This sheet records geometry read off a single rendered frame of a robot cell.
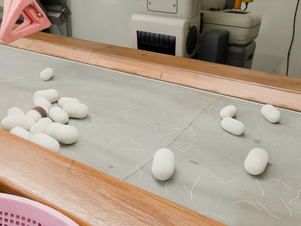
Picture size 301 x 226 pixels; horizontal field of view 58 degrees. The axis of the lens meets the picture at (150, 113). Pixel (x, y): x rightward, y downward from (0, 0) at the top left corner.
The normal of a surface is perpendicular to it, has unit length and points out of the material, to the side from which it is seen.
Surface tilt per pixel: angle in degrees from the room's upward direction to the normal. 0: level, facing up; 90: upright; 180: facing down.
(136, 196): 0
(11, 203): 75
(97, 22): 90
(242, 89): 45
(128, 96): 0
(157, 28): 98
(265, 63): 90
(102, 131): 0
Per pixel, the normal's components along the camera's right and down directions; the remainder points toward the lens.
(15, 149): 0.05, -0.90
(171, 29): -0.51, 0.47
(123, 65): -0.30, -0.38
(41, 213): -0.36, 0.14
